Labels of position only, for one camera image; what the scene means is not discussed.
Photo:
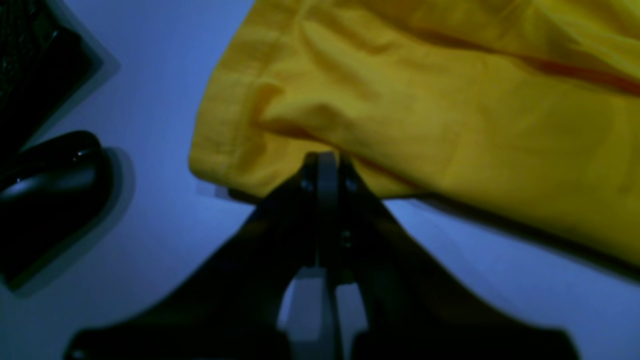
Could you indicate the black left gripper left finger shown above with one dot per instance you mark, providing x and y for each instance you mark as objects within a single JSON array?
[{"x": 229, "y": 307}]

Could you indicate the orange yellow T-shirt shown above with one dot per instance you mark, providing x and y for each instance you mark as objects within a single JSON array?
[{"x": 528, "y": 109}]

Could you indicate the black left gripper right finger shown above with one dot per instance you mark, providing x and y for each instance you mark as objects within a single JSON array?
[{"x": 415, "y": 309}]

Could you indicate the black keyboard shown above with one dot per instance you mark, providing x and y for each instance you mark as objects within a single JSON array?
[{"x": 44, "y": 59}]

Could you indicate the black computer mouse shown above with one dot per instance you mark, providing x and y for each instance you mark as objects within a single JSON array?
[{"x": 49, "y": 192}]

